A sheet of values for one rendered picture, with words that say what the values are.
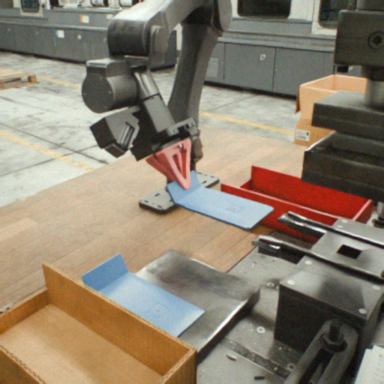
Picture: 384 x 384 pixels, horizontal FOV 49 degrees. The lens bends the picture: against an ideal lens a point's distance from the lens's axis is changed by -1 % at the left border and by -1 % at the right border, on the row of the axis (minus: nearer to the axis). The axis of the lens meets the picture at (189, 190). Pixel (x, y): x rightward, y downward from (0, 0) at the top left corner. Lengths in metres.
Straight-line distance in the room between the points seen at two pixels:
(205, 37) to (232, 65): 5.24
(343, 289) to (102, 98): 0.40
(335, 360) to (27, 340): 0.36
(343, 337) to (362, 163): 0.18
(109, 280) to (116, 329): 0.10
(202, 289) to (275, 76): 5.23
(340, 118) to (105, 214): 0.51
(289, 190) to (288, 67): 4.81
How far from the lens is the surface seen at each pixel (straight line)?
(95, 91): 0.62
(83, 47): 8.46
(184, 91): 0.83
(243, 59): 5.98
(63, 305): 0.60
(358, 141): 0.46
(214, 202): 0.66
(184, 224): 0.79
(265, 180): 0.89
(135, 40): 0.66
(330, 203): 0.85
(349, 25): 0.46
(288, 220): 0.64
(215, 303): 0.58
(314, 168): 0.46
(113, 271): 0.62
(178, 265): 0.64
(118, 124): 0.62
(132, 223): 0.80
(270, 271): 0.68
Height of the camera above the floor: 1.29
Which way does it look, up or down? 25 degrees down
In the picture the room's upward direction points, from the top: straight up
